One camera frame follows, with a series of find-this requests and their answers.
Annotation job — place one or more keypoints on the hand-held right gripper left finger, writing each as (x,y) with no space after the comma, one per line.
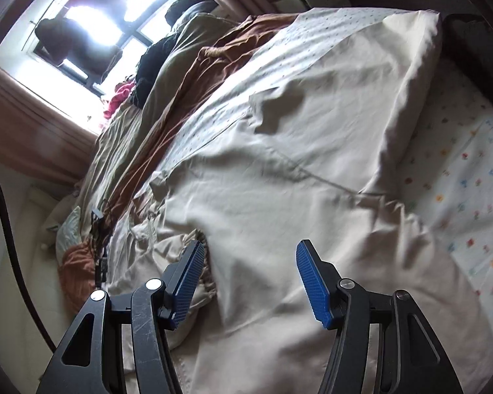
(187,284)

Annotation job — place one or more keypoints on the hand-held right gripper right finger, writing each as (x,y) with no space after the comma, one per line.
(308,281)

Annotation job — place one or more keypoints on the large beige garment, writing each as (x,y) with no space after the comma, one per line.
(295,164)

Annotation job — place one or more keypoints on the black clothes pile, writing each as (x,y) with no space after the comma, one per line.
(156,65)

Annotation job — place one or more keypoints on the grey clothes pile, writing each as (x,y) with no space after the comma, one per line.
(191,8)

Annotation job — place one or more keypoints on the pale green pillow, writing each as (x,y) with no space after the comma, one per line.
(68,225)

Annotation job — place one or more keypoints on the flower printed bed sheet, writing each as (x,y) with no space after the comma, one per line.
(455,152)

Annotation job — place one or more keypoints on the pink cloth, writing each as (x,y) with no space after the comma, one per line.
(121,96)

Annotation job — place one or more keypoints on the brown curtain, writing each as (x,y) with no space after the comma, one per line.
(33,131)

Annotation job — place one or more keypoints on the brown blanket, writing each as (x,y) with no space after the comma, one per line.
(213,63)

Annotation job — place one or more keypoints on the khaki quilt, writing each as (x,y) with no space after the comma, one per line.
(176,49)

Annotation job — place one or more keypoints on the window with dark frame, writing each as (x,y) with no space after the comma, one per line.
(141,35)

